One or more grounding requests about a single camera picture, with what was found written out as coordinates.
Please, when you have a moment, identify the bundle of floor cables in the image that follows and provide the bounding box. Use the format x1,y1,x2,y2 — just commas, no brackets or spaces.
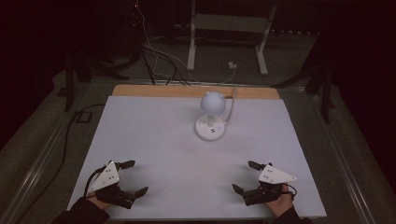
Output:
134,0,236,87

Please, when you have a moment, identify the white table mat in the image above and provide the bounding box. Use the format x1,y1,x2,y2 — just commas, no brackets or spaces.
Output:
66,94,327,220

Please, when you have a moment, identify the black tripod stand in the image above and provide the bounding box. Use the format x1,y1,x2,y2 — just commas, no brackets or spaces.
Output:
270,36,337,124
56,40,129,112

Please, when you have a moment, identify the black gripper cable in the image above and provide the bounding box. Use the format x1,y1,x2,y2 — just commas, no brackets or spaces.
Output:
83,165,107,198
286,184,298,200

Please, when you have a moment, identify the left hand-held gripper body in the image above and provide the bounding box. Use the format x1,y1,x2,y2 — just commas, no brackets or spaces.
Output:
87,161,137,210

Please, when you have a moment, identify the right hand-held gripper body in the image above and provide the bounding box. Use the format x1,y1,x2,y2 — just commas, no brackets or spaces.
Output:
242,164,298,207

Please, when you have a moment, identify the white lamp cable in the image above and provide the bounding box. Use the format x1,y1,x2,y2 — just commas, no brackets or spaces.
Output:
222,86,238,126

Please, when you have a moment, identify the person's left hand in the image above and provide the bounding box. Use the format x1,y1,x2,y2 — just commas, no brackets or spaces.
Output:
86,191,112,211

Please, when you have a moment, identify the white round desk lamp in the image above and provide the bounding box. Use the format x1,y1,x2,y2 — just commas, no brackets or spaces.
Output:
194,91,227,142

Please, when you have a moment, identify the white metal stand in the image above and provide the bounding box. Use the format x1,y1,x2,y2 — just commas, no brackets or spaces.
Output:
187,0,278,77

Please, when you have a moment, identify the person's right hand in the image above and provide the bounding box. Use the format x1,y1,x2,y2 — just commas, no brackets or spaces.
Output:
264,184,295,218

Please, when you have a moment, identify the black cable on floor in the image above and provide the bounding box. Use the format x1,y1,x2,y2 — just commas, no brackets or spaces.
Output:
15,103,106,224

